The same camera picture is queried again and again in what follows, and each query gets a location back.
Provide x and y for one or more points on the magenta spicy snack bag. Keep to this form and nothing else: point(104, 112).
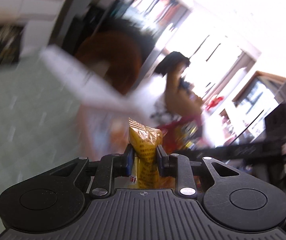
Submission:
point(180, 134)

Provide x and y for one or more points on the tan chair with clothes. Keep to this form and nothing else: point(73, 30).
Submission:
point(179, 99)

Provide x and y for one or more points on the black gift box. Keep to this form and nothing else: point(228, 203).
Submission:
point(10, 43)

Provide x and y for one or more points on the yellow snack packet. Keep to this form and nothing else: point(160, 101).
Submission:
point(144, 141)

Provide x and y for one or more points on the brown chair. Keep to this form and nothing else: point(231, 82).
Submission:
point(123, 46)

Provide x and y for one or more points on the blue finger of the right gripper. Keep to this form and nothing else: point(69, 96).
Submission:
point(256, 150)

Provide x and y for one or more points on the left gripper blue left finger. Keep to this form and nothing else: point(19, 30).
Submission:
point(108, 168)

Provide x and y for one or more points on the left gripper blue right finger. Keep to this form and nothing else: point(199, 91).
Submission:
point(178, 167)

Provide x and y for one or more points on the pink gift box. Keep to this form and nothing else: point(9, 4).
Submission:
point(103, 113)

